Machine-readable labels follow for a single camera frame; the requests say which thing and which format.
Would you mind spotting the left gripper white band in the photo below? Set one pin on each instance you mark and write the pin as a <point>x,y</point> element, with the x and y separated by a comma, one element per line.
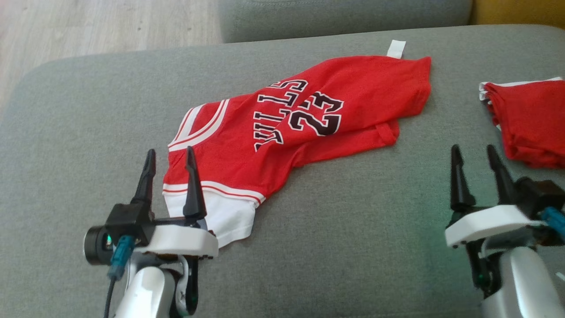
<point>181,242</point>

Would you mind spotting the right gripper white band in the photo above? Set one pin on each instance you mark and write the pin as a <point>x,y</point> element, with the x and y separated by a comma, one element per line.
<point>490,221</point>

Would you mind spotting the red and white shorts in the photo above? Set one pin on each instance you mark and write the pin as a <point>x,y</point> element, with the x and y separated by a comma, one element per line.
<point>534,119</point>

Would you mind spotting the red basketball jersey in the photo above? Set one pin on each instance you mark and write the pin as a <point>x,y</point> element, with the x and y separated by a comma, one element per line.
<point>353,79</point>

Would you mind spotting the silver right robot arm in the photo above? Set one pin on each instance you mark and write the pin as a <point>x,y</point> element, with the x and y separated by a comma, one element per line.
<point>525,282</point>

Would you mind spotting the large grey sofa ottoman cushion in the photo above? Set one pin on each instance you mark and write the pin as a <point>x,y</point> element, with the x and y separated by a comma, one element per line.
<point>88,110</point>

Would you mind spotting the grey sofa seat cushion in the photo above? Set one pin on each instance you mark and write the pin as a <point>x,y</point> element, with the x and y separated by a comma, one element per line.
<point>344,17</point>

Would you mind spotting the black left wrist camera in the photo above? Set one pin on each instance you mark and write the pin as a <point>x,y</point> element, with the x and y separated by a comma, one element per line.
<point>128,221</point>

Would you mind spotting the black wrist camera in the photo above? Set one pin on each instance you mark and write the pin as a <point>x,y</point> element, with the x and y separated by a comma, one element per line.
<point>543,194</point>
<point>128,221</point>

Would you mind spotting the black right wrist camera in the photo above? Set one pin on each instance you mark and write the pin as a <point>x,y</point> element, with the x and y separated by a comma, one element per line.
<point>543,194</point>

